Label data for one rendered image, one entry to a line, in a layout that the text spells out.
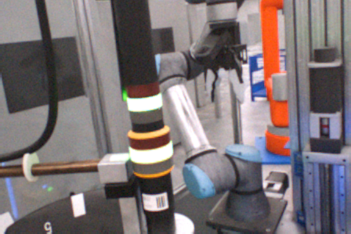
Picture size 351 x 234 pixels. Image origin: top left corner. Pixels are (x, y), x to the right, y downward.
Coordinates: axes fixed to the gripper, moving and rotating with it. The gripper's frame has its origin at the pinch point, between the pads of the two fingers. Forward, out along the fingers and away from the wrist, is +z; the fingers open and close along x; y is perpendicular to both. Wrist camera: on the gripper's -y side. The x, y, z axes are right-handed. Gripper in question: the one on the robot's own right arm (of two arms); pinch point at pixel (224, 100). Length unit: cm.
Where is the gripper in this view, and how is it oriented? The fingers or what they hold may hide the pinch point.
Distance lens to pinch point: 91.1
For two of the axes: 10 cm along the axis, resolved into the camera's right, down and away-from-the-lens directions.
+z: 1.2, 9.7, 2.1
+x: -7.4, -0.5, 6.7
